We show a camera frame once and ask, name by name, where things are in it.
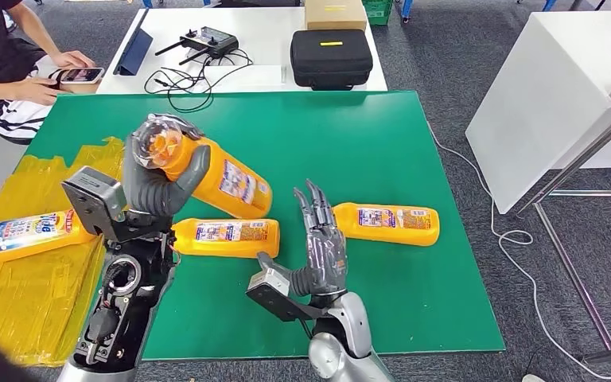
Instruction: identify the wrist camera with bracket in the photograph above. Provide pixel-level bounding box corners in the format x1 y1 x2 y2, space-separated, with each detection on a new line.
61 166 128 244
246 266 333 324

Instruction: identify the black cable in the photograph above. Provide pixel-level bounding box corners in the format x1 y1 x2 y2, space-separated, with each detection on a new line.
142 48 255 113

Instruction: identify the dark blue tablet cover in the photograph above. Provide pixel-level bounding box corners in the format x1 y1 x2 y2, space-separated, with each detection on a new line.
113 7 154 76

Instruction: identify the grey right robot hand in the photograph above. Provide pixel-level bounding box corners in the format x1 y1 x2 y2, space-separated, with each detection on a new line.
256 179 349 298

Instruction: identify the black remote controller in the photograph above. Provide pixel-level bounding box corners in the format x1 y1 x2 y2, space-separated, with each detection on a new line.
154 25 240 66

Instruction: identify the orange detergent bottle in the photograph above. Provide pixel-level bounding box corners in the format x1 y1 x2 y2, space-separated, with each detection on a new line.
130 116 274 220
171 217 281 260
0 209 97 265
332 202 442 248

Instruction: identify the black carrying case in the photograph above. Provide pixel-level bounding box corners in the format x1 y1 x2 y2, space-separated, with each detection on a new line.
290 29 375 92

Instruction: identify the green plastic crate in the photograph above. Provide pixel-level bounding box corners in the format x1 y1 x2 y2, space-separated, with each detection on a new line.
362 0 394 25

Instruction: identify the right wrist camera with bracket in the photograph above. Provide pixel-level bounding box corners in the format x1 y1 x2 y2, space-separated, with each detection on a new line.
246 266 333 324

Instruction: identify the white floor cable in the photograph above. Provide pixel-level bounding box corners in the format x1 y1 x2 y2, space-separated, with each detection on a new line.
427 123 611 382

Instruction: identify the yellow taped sheet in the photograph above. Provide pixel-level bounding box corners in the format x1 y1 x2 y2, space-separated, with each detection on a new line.
0 135 127 368

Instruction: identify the cardboard box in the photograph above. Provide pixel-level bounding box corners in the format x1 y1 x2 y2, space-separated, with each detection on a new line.
304 0 368 32

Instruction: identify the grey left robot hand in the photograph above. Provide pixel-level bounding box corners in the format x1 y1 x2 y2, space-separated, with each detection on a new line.
122 113 212 220

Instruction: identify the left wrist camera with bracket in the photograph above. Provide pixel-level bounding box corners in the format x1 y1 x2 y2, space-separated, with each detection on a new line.
61 166 128 244

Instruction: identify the smartphone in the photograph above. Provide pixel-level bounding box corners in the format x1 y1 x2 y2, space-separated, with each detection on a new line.
58 67 107 87

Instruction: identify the large white table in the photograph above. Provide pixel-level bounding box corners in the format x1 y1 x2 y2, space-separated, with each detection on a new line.
464 11 611 216

